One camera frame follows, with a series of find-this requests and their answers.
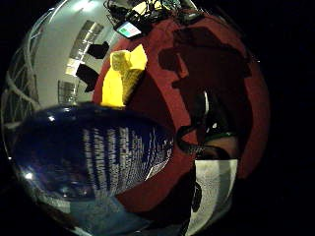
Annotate device with lit screen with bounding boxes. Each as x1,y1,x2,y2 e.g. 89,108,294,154
114,21,144,40

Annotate black chair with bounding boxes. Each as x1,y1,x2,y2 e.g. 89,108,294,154
86,40,110,60
75,63,100,93

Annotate white lattice railing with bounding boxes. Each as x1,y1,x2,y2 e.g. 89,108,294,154
1,19,45,130

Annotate glass window panel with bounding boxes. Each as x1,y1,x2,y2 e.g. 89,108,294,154
64,19,105,77

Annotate blue bottle with white print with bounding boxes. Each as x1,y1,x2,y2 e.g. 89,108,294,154
9,103,175,232

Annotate black cable bundle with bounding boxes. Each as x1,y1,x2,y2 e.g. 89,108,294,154
103,0,200,26

